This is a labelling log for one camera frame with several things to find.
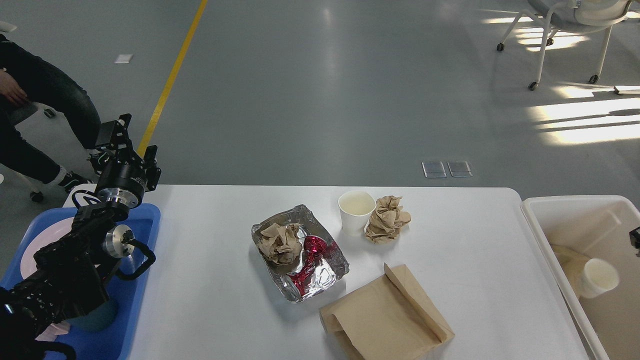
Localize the dark green mug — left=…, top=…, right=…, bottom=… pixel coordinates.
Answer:
left=66, top=298, right=119, bottom=333

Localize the white paper cup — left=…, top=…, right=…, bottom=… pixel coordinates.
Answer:
left=337, top=190, right=377, bottom=236
left=578, top=258, right=620, bottom=299

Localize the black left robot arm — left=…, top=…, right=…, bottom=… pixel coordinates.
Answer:
left=1, top=113, right=162, bottom=360

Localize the clear floor plate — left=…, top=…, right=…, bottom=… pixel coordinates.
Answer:
left=422, top=161, right=448, bottom=179
left=446, top=161, right=473, bottom=178

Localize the white chair right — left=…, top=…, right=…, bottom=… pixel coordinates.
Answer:
left=496, top=0, right=632, bottom=91

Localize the pink mug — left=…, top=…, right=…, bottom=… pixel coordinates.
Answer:
left=35, top=321, right=71, bottom=342

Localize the clear floor plate left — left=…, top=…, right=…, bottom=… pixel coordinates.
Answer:
left=422, top=161, right=448, bottom=179

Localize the aluminium foil tray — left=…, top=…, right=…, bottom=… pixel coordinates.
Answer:
left=251, top=204, right=350, bottom=303

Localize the white plastic bin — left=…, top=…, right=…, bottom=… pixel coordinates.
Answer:
left=521, top=194, right=640, bottom=360

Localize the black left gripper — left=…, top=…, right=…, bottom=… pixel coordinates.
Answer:
left=94, top=113, right=162, bottom=209

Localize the person in dark clothes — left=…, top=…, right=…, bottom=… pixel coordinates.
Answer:
left=0, top=36, right=105, bottom=193

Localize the brown paper bag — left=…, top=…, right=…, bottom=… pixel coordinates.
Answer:
left=551, top=244, right=592, bottom=299
left=320, top=264, right=455, bottom=360

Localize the crumpled brown paper ball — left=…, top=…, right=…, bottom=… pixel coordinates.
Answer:
left=364, top=194, right=412, bottom=244

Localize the clear floor plate right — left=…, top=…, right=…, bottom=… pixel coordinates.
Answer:
left=446, top=161, right=473, bottom=178

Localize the brown paper bag front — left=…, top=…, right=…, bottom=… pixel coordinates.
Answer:
left=320, top=264, right=455, bottom=360

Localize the crumpled brown paper in tray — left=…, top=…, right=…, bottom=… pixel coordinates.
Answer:
left=258, top=223, right=302, bottom=265

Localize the pink plate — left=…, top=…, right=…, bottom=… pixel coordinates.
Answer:
left=19, top=218, right=73, bottom=280

